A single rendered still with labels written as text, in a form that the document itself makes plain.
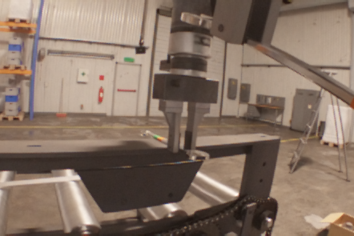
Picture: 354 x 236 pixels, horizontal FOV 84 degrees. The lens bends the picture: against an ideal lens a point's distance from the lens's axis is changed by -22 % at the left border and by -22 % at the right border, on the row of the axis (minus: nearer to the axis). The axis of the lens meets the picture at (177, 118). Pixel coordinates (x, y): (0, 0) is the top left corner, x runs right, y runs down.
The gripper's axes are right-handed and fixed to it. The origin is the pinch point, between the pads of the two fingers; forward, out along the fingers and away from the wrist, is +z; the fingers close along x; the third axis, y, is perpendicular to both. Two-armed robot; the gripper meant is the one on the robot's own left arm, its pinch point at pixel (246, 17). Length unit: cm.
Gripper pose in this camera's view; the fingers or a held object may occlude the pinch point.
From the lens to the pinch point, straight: 18.9
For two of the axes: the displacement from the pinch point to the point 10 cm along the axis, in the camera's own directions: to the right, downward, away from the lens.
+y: -4.3, -5.3, 7.3
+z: -1.7, 8.4, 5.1
